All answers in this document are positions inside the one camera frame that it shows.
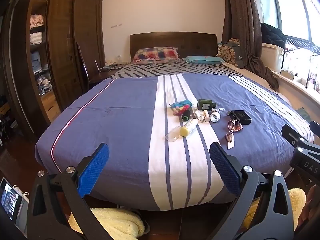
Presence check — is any plaid ribbon bow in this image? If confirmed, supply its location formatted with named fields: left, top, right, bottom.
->
left=225, top=119, right=243, bottom=150

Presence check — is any black small box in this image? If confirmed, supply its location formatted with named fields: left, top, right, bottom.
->
left=228, top=110, right=252, bottom=125

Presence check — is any white tape roll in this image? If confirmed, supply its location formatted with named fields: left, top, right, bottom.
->
left=210, top=111, right=221, bottom=123

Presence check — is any cream white tube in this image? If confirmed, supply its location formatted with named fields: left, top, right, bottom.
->
left=202, top=110, right=210, bottom=122

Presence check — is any clear plastic container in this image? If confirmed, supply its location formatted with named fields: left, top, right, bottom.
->
left=165, top=119, right=199, bottom=142

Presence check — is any yellow round sponge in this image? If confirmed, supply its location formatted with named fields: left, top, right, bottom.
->
left=180, top=126, right=192, bottom=137

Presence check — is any white paper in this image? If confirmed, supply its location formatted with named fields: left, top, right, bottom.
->
left=194, top=109, right=204, bottom=122

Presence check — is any dark green bottle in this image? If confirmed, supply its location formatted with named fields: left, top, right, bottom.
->
left=197, top=99, right=216, bottom=111

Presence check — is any black thread spool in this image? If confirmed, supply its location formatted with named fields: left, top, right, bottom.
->
left=182, top=109, right=191, bottom=122

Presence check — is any colourful pompom toy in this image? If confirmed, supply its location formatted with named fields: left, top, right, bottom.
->
left=171, top=105, right=190, bottom=116

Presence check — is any blue snack wrapper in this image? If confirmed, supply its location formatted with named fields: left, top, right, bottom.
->
left=170, top=100, right=193, bottom=108

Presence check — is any person's right hand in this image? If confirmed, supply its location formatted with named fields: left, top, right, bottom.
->
left=295, top=185, right=319, bottom=235

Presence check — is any yellow fluffy blanket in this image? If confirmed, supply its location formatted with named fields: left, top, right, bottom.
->
left=68, top=207, right=146, bottom=240

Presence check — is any blue white striped bed cover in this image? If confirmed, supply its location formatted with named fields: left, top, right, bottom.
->
left=35, top=73, right=314, bottom=211

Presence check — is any tablet device screen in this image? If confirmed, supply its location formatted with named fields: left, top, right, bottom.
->
left=1, top=177, right=29, bottom=238

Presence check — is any dark wooden nightstand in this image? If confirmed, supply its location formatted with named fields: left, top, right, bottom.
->
left=88, top=64, right=125, bottom=90

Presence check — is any white storage box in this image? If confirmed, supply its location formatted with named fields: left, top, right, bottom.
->
left=261, top=43, right=284, bottom=74

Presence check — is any teal pillow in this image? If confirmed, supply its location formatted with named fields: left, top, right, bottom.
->
left=184, top=56, right=225, bottom=64

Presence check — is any black white patterned sheet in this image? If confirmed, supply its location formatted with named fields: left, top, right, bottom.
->
left=109, top=61, right=242, bottom=79

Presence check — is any brown patterned cushion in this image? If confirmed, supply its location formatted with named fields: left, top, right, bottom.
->
left=217, top=38, right=244, bottom=68

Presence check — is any black metal rack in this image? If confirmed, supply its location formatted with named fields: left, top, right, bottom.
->
left=280, top=35, right=320, bottom=55

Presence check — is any plaid red blue pillow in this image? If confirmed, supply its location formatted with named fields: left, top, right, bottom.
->
left=131, top=47, right=180, bottom=64

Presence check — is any dark wooden headboard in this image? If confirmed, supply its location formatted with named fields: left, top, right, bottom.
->
left=130, top=31, right=218, bottom=58

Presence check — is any black jacket on box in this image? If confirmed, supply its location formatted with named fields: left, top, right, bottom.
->
left=260, top=23, right=286, bottom=49

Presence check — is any dark wooden wardrobe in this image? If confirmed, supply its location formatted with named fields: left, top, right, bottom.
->
left=1, top=0, right=105, bottom=140

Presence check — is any dark brown curtain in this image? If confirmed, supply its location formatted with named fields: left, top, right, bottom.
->
left=222, top=0, right=279, bottom=91

